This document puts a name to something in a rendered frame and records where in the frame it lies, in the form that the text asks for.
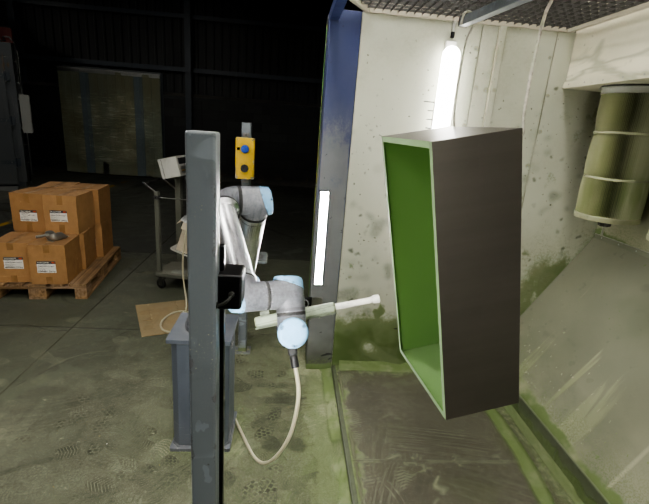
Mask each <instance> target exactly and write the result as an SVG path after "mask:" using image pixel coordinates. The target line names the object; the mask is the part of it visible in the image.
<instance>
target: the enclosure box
mask: <svg viewBox="0 0 649 504"><path fill-rule="evenodd" d="M381 137H382V149H383V161H384V172H385V184H386V196H387V207H388V219H389V231H390V242H391V254H392V265H393V277H394V289H395V300H396V312H397V324H398V335H399V347H400V352H401V354H402V355H403V357H404V358H405V360H406V361H407V363H408V364H409V366H410V367H411V369H412V370H413V372H414V373H415V375H416V376H417V378H418V379H419V381H420V382H421V384H422V385H423V387H424V388H425V390H426V391H427V393H428V394H429V396H430V397H431V399H432V400H433V402H434V403H435V405H436V406H437V408H438V409H439V411H440V412H441V414H442V415H443V417H444V418H445V420H448V419H453V418H457V417H461V416H465V415H470V414H474V413H478V412H482V411H487V410H491V409H495V408H499V407H503V406H508V405H512V404H516V403H519V356H520V284H521V211H522V139H523V128H504V127H455V126H449V127H441V128H435V129H428V130H421V131H414V132H407V133H401V134H394V135H387V136H381Z"/></svg>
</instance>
